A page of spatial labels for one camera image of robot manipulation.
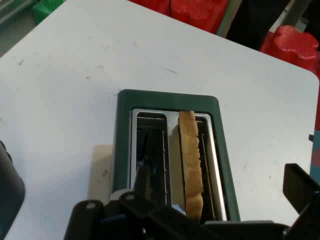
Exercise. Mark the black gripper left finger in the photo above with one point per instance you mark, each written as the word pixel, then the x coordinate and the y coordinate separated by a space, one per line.
pixel 162 220

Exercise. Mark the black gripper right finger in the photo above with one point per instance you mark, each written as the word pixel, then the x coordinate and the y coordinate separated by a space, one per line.
pixel 307 200

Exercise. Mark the teal floor mat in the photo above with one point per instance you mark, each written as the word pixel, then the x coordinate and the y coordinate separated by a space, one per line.
pixel 317 160

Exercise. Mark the black table edge clip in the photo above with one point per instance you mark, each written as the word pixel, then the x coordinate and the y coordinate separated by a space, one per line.
pixel 311 137

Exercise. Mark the toasted bread slice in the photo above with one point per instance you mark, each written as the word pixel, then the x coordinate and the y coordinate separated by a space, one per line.
pixel 190 162

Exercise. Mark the dark green two-slot toaster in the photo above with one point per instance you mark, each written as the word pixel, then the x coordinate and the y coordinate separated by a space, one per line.
pixel 162 100

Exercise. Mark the black coffee machine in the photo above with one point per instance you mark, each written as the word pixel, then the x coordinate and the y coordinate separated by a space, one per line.
pixel 10 190

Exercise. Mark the large red foam block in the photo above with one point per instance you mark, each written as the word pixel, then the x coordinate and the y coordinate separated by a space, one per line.
pixel 195 12

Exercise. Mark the green foam block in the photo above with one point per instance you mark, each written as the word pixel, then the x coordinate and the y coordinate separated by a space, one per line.
pixel 47 10

